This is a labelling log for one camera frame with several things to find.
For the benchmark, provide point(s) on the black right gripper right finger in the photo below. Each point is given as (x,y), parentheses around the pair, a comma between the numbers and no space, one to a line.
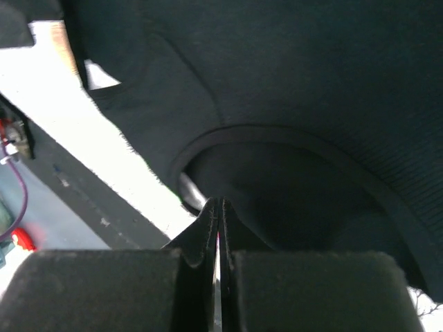
(235,235)

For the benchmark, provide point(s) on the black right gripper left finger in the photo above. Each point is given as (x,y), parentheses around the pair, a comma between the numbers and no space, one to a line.
(198,242)

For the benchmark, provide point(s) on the floral fern table mat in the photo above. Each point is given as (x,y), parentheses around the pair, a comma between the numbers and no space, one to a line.
(42,81)

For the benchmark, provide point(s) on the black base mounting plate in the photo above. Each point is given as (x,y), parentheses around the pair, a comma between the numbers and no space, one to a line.
(109,216)

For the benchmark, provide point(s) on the black underwear beige waistband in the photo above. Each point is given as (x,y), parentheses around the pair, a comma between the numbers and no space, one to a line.
(320,121)

